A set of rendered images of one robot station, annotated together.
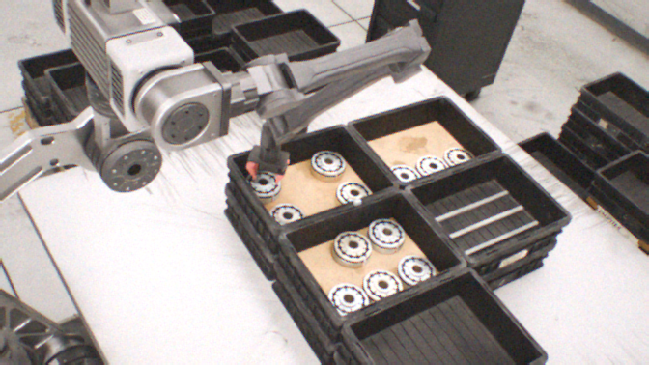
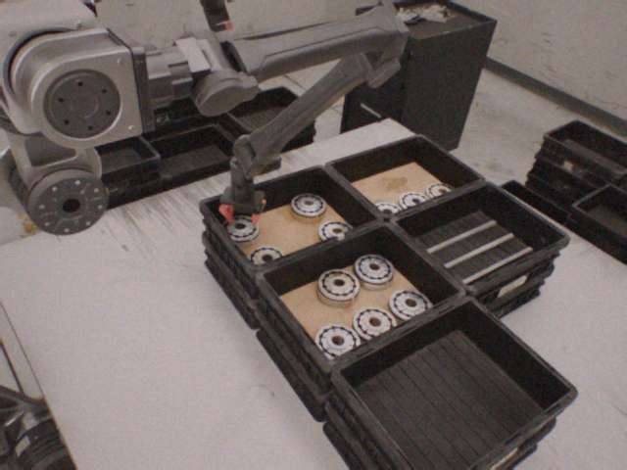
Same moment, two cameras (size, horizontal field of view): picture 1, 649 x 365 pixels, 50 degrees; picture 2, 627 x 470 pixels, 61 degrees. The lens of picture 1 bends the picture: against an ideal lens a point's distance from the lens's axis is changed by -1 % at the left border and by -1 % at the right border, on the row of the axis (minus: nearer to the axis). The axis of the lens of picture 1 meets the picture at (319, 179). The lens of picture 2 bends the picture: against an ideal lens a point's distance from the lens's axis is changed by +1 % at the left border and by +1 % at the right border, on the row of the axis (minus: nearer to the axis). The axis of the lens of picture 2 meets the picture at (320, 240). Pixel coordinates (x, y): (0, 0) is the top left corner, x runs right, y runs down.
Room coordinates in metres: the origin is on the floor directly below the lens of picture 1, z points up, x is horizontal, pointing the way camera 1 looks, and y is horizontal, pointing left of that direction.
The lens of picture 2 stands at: (0.32, -0.07, 1.79)
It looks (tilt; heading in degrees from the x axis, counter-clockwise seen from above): 41 degrees down; 0
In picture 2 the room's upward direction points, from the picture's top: 7 degrees clockwise
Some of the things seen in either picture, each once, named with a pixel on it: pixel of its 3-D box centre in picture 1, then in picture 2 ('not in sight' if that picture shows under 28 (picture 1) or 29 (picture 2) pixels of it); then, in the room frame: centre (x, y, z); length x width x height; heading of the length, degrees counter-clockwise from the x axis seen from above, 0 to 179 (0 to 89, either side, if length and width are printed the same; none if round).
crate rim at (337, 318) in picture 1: (373, 251); (361, 286); (1.17, -0.17, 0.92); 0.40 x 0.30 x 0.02; 130
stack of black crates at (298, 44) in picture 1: (280, 75); (265, 148); (2.58, 0.27, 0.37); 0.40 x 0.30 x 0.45; 133
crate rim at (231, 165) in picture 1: (313, 175); (291, 213); (1.40, 0.02, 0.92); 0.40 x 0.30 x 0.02; 130
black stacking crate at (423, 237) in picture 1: (369, 264); (358, 301); (1.17, -0.17, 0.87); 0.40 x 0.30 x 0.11; 130
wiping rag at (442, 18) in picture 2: not in sight; (435, 12); (3.31, -0.51, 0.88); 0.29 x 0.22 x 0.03; 133
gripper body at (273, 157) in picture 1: (269, 151); (242, 190); (1.39, 0.15, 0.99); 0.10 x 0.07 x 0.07; 87
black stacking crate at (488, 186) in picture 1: (482, 217); (473, 247); (1.43, -0.48, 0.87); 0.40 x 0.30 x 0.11; 130
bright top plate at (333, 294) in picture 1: (348, 300); (337, 342); (1.05, -0.13, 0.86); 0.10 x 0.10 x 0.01
